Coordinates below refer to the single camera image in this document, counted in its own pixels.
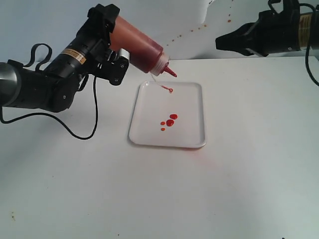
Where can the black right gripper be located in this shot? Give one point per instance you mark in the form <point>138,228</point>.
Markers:
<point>278,31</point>

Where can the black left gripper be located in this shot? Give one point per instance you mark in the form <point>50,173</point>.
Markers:
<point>93,38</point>

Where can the red sauce squeeze bottle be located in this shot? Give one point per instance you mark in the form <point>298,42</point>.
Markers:
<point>145,54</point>

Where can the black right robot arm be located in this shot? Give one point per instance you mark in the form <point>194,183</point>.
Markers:
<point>308,27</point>

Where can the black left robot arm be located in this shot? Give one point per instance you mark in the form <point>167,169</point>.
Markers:
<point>52,85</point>

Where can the red sauce drops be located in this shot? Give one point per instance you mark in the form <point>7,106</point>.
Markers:
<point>169,122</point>

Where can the white rectangular plastic tray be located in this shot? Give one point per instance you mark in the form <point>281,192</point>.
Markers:
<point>155,102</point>

